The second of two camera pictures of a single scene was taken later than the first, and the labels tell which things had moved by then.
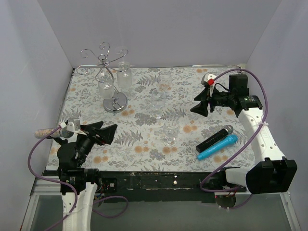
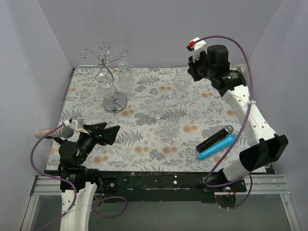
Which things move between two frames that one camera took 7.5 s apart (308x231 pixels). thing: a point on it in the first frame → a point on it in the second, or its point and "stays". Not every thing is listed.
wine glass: [158, 99] stays
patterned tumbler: [106, 85] stays
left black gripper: [95, 135] stays
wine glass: [164, 81] → [181, 82]
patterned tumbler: [124, 75] stays
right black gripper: [211, 101] → [192, 69]
